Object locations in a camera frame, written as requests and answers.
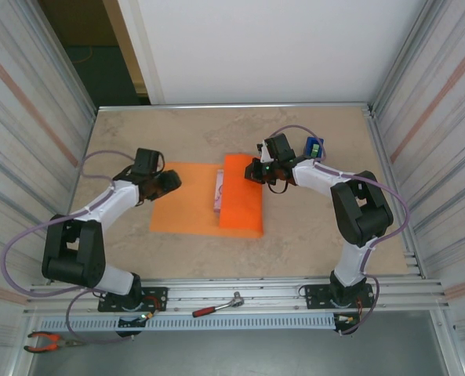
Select pink marble gift box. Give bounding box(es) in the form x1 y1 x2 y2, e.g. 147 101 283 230
212 168 226 215

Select blue tape dispenser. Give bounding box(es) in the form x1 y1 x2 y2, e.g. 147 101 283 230
302 136 326 161

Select grey metal shelf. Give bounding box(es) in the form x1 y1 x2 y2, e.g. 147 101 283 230
27 311 452 376

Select aluminium back rail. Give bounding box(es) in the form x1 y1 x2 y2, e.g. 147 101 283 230
96 102 374 113

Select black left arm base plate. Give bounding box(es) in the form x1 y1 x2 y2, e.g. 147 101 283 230
97 286 169 313

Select aluminium front rail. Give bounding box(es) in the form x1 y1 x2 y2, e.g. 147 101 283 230
26 276 451 314

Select orange floor cord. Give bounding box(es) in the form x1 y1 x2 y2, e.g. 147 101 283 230
74 45 96 66

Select red handled ratchet wrench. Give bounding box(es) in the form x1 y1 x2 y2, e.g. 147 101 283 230
191 290 245 318

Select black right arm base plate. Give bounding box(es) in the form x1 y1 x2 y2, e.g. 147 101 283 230
304 282 376 310

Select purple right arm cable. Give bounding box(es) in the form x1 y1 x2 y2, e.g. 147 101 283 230
271 124 412 336

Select grey slotted cable duct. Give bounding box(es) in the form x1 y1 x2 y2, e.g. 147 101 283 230
39 315 337 332

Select orange handled pliers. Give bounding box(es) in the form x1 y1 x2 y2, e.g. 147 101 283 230
23 331 86 354

